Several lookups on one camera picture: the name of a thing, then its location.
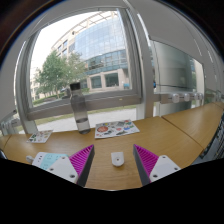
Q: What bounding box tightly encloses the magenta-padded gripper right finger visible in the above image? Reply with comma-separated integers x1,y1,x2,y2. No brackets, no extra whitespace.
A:
132,143,182,187

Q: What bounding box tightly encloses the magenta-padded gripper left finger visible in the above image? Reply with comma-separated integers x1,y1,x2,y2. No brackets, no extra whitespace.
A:
45,143,96,188

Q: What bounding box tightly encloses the small white charger block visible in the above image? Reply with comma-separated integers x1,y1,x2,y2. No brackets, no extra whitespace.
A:
110,151,125,167

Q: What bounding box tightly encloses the white and teal power strip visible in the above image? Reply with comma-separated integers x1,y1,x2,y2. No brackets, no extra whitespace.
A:
31,151,69,171

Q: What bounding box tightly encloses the sticker sheet with green stickers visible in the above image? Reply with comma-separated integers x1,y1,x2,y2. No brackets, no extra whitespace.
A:
26,129,54,144

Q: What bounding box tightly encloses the clear bottle with black cap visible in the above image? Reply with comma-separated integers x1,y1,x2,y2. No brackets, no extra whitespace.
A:
69,82,92,135

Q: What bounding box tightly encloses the sticker sheet with red stickers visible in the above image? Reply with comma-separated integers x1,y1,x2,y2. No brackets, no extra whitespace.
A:
94,119,141,140

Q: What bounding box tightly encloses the green tree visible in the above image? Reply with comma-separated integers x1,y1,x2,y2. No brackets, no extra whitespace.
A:
34,49,88,99

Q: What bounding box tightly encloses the side glass window pane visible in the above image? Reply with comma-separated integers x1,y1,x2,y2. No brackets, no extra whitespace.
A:
151,39,206,116

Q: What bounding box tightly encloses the glass office building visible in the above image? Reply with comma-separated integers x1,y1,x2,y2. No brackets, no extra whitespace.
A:
51,11,131,93

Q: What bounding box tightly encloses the row of white rail knobs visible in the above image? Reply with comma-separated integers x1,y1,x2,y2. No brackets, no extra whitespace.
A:
0,114,19,134
159,91,205,104

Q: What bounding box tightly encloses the grey window frame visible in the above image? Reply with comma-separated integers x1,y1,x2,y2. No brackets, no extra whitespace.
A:
14,6,156,134

